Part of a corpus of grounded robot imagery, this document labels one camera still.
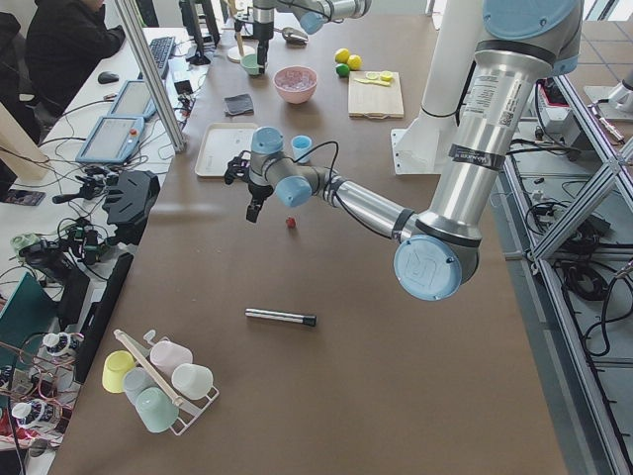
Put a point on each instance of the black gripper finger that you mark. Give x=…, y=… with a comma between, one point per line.
x=253, y=210

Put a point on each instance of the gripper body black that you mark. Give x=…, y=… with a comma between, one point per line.
x=262, y=36
x=256, y=190

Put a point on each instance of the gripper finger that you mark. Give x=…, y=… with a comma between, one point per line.
x=262, y=56

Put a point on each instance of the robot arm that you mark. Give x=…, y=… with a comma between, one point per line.
x=487, y=59
x=311, y=14

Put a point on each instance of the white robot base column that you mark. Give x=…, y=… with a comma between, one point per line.
x=422, y=147

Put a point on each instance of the steel ice scoop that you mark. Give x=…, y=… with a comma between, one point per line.
x=292, y=36

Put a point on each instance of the light blue plastic cup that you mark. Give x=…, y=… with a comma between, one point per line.
x=301, y=145

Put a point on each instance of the pink plastic cup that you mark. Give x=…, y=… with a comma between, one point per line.
x=167, y=355

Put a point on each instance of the white plastic cup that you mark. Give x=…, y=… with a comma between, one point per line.
x=192, y=380

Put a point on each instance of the yellow plastic cup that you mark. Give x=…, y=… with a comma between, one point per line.
x=116, y=365

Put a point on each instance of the grey plastic cup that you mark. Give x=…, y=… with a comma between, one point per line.
x=135, y=381

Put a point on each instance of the mint green plastic cup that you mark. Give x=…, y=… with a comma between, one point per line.
x=156, y=410

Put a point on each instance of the mint green bowl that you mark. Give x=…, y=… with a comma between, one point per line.
x=251, y=66

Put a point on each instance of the pink bowl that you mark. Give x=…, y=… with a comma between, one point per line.
x=295, y=84

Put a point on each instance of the grey folded cloth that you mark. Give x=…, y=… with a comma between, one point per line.
x=237, y=105

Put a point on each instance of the cream tray with bear drawing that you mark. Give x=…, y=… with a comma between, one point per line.
x=221, y=143

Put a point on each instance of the yellow lemon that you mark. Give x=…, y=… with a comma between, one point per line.
x=354, y=62
x=342, y=55

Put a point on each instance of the green lime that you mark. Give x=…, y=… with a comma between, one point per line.
x=342, y=70

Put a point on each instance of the yellow plastic knife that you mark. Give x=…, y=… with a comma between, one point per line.
x=378, y=82

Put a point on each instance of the wooden cutting board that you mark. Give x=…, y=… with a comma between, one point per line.
x=373, y=101

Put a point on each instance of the blue teach pendant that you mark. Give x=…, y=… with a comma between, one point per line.
x=112, y=141
x=134, y=99

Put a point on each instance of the seated person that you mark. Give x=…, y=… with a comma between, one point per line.
x=66, y=40

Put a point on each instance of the white wire cup rack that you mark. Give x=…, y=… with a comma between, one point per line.
x=189, y=410

